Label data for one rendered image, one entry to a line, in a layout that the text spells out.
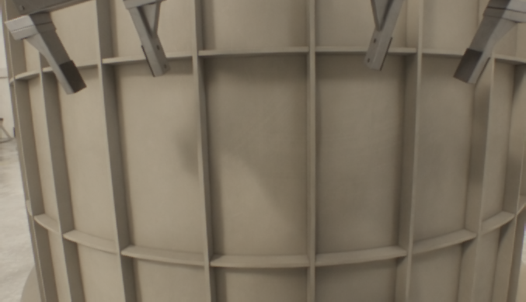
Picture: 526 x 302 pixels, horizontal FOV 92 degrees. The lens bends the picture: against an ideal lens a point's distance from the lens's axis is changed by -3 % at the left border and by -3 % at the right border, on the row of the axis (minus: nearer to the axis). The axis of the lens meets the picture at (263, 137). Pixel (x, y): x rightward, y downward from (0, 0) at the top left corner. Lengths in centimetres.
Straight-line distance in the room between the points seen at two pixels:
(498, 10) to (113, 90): 61
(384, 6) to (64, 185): 73
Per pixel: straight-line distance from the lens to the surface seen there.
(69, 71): 44
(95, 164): 67
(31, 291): 141
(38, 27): 44
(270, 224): 52
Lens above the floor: 69
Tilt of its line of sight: 7 degrees down
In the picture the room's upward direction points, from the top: 1 degrees counter-clockwise
